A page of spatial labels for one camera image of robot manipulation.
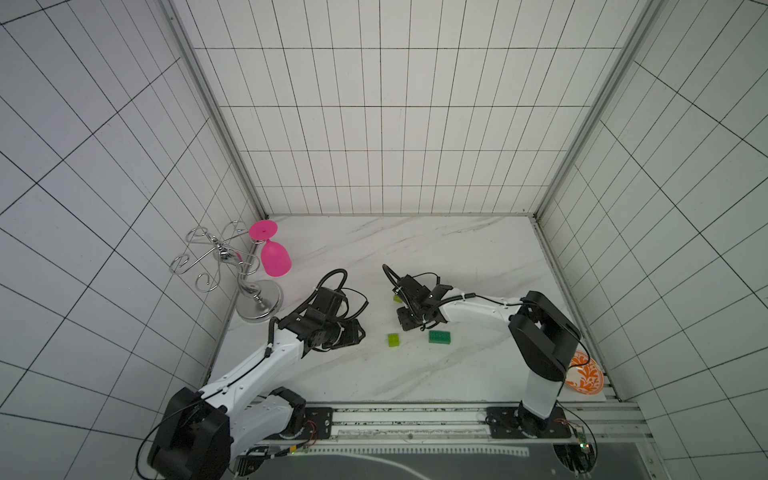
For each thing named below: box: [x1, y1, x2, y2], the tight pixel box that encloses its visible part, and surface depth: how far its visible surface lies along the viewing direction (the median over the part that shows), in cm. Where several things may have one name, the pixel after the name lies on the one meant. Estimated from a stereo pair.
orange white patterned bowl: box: [566, 351, 605, 395], surface depth 79 cm
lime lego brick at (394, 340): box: [388, 334, 401, 347], surface depth 87 cm
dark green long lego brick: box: [428, 330, 451, 345], surface depth 88 cm
